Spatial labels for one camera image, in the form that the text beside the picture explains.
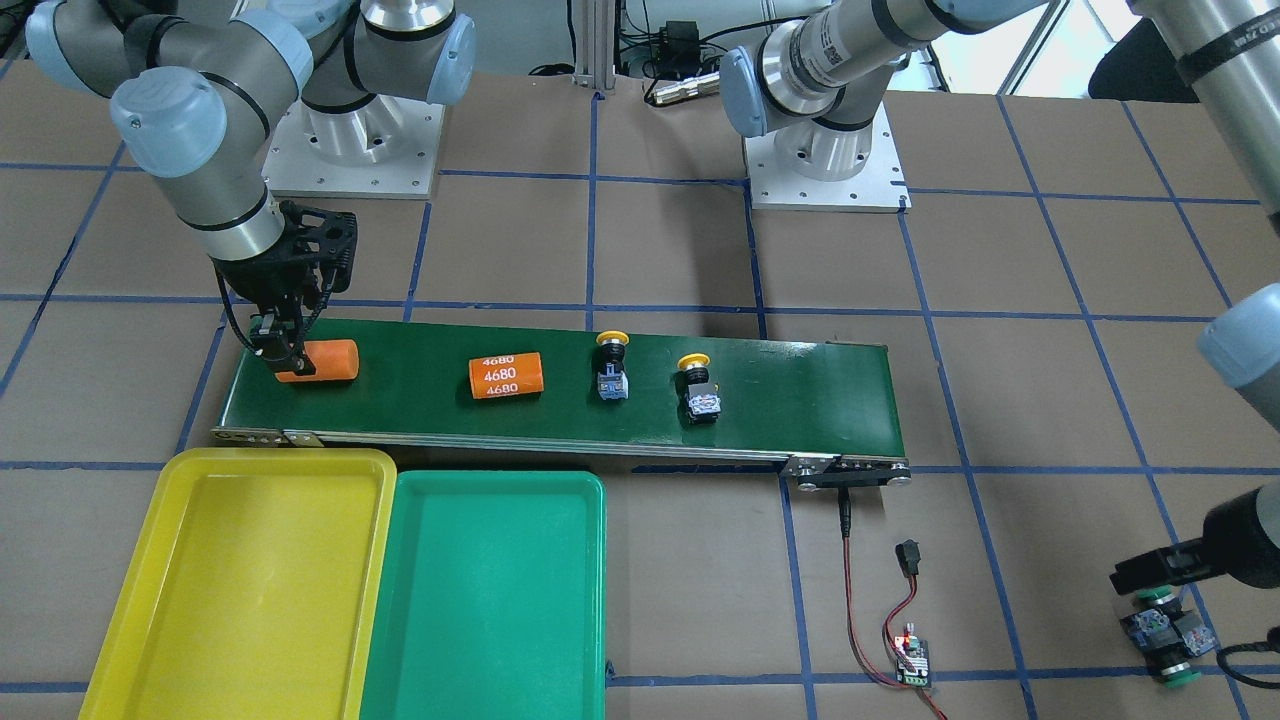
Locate small motor controller board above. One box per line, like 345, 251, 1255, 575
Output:
892, 634, 934, 691

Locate silver cylinder on floor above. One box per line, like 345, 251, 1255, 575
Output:
643, 72, 721, 108

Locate aluminium frame post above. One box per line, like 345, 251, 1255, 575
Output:
568, 1, 620, 96

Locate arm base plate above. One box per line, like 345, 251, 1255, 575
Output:
262, 96, 447, 201
742, 104, 913, 213

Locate green conveyor belt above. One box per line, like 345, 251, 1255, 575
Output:
212, 319, 911, 488

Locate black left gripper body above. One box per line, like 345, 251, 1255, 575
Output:
1110, 539, 1226, 596

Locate red black power cable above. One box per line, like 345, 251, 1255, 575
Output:
838, 488, 948, 720

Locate green push button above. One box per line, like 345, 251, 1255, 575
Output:
1148, 611, 1219, 688
1119, 585, 1181, 653

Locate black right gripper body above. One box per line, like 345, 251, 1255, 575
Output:
212, 200, 358, 336

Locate yellow push button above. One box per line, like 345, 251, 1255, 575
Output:
593, 331, 630, 401
676, 354, 722, 425

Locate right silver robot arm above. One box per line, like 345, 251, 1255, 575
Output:
26, 1, 477, 383

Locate green plastic tray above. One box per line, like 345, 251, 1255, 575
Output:
360, 470, 607, 719

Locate yellow plastic tray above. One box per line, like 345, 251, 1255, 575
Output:
79, 448, 397, 719

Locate black inline switch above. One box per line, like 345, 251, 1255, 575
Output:
895, 539, 922, 580

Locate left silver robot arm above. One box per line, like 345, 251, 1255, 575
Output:
326, 76, 1277, 600

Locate orange cylinder marked 4680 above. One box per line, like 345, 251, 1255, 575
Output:
468, 352, 547, 401

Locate plain orange cylinder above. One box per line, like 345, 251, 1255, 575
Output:
274, 340, 360, 384

